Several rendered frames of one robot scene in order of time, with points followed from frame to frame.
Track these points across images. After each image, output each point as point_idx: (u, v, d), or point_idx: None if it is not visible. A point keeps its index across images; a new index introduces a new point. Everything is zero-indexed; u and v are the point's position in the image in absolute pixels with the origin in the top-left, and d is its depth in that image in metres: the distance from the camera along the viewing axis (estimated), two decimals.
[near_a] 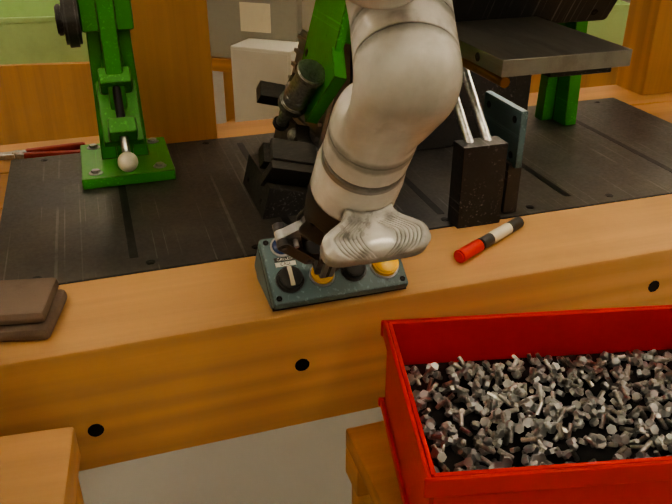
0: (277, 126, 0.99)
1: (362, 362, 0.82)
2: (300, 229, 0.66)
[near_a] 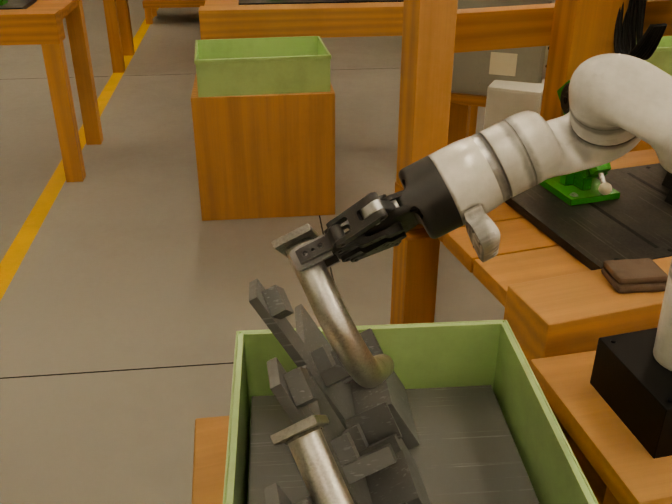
0: None
1: None
2: (396, 210, 0.67)
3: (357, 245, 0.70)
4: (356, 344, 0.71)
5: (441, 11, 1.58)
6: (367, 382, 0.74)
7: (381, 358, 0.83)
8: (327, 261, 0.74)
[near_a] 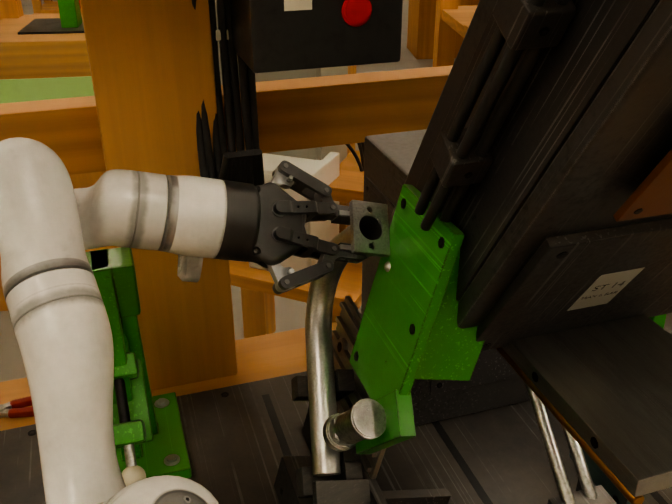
0: None
1: None
2: (265, 187, 0.74)
3: (307, 218, 0.76)
4: (318, 263, 0.84)
5: None
6: None
7: (314, 381, 0.81)
8: (343, 248, 0.75)
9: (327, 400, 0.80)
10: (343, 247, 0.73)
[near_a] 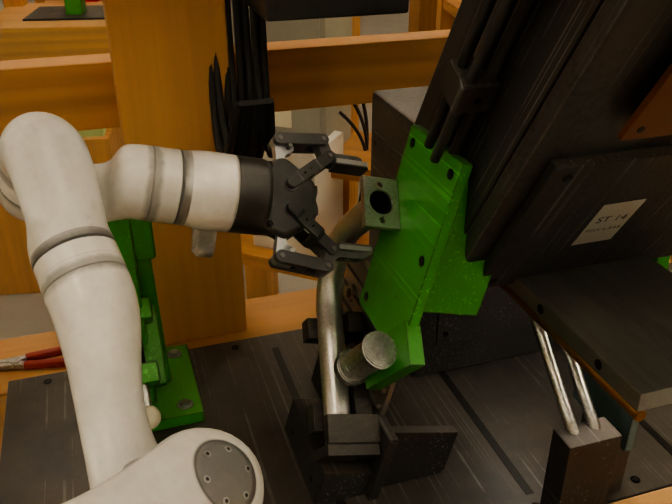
0: None
1: None
2: (276, 163, 0.75)
3: (310, 175, 0.77)
4: None
5: None
6: None
7: (326, 357, 0.82)
8: (343, 248, 0.75)
9: None
10: (343, 247, 0.73)
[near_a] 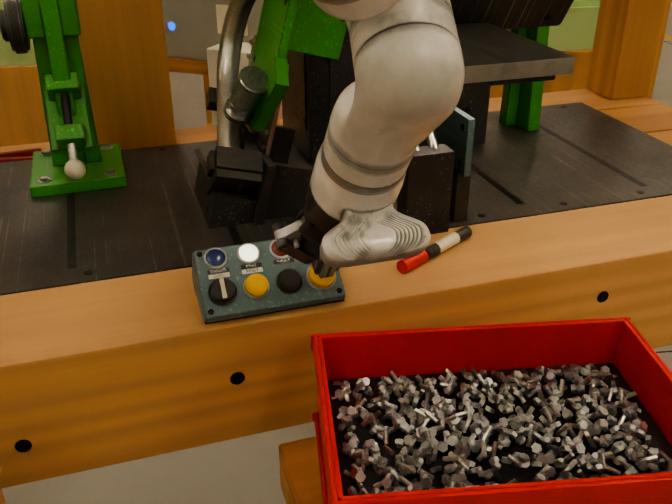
0: None
1: (300, 375, 0.81)
2: (300, 229, 0.66)
3: None
4: (226, 22, 1.01)
5: None
6: None
7: (221, 110, 0.98)
8: None
9: (231, 123, 0.97)
10: None
